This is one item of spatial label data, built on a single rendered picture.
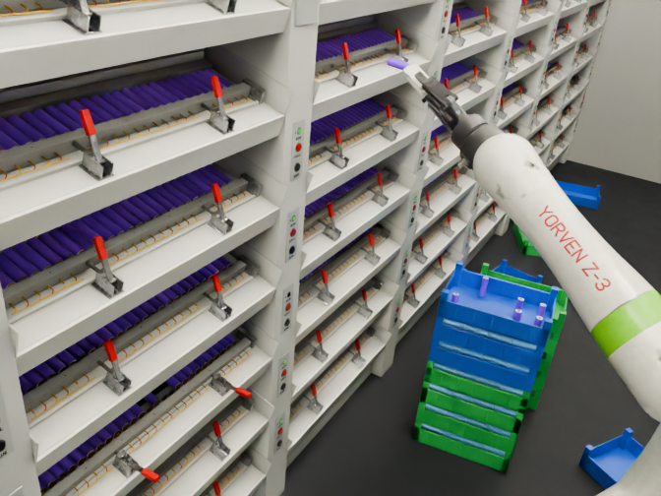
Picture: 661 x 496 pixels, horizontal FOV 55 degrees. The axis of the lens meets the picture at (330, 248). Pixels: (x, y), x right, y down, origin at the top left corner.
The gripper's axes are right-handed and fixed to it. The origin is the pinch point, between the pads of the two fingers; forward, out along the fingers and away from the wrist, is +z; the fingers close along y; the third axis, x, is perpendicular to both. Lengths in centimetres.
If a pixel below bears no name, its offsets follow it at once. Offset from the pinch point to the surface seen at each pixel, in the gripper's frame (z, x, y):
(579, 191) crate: 56, 112, 266
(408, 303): 4, -24, 118
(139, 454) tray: -34, -88, -1
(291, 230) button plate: -9.6, -40.8, 5.3
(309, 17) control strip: 6.2, -15.2, -26.3
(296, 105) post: 0.1, -25.8, -15.4
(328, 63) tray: 15.6, -13.1, -3.0
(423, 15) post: 32.5, 20.2, 21.5
